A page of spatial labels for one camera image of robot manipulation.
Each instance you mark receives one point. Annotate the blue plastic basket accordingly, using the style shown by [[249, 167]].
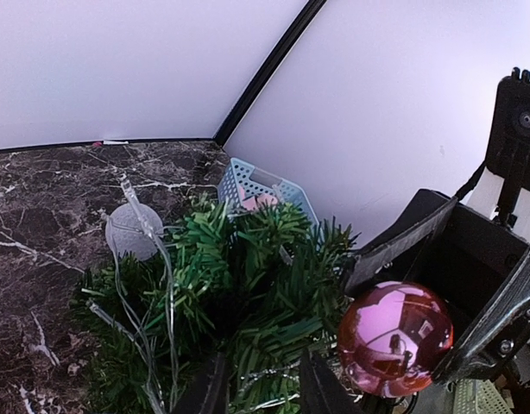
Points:
[[244, 186]]

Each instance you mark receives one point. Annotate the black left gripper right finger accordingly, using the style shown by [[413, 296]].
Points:
[[320, 390]]

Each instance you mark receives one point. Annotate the small green christmas tree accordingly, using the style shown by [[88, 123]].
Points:
[[310, 289]]

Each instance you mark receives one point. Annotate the green storage crate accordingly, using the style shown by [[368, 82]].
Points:
[[474, 396]]

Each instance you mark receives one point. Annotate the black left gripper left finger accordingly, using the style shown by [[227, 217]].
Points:
[[209, 391]]

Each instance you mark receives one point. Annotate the pink bow ornament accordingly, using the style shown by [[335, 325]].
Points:
[[259, 201]]

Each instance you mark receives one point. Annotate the clear string light garland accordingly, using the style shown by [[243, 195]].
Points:
[[174, 296]]

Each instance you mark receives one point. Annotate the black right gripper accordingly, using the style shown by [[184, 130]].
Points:
[[472, 248]]

